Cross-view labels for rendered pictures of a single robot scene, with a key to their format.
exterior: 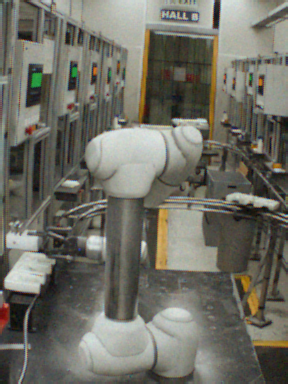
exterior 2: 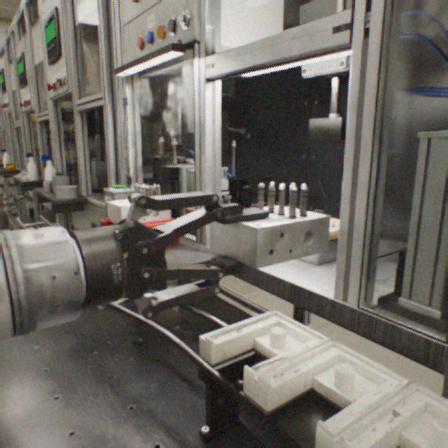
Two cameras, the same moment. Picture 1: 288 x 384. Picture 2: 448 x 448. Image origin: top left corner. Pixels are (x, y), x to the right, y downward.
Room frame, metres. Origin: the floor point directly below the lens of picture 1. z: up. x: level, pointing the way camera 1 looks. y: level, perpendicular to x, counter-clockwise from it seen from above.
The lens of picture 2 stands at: (2.25, 0.10, 1.16)
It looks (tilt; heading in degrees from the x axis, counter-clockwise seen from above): 13 degrees down; 143
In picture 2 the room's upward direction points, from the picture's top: straight up
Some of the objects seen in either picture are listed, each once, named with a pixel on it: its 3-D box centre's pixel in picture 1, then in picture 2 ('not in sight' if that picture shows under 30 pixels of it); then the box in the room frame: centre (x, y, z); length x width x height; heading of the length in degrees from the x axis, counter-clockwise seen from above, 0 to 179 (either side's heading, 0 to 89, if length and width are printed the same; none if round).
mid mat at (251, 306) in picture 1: (225, 296); not in sight; (3.91, -0.71, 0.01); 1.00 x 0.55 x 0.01; 179
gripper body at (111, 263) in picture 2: (75, 245); (120, 261); (1.91, 0.23, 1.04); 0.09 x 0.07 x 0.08; 89
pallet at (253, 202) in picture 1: (252, 205); not in sight; (3.59, -0.76, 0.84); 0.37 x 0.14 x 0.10; 57
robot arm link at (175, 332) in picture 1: (171, 340); not in sight; (1.56, -0.13, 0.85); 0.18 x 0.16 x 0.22; 116
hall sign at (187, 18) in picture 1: (180, 15); not in sight; (9.96, -0.46, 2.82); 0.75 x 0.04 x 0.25; 89
